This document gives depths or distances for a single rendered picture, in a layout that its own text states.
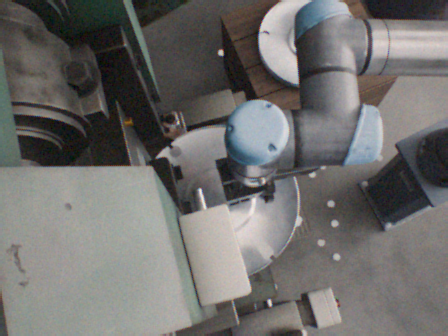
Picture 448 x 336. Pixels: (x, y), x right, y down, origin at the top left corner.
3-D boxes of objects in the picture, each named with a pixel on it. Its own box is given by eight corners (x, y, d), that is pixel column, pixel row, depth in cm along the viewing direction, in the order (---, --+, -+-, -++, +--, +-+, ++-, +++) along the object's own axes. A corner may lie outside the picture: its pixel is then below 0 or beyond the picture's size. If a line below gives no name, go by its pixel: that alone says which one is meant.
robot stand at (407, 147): (404, 159, 178) (458, 112, 135) (433, 208, 174) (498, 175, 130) (356, 183, 177) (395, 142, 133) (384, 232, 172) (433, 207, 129)
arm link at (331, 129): (378, 68, 65) (289, 72, 65) (389, 155, 62) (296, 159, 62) (363, 93, 72) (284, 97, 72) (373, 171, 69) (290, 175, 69)
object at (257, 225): (330, 206, 96) (331, 205, 95) (213, 315, 91) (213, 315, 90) (225, 98, 102) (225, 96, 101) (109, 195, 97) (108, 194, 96)
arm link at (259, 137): (298, 156, 60) (224, 160, 60) (289, 178, 71) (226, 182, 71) (292, 92, 62) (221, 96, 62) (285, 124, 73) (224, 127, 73)
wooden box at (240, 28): (324, 28, 192) (342, -31, 158) (370, 118, 182) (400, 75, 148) (223, 67, 189) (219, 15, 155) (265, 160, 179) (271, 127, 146)
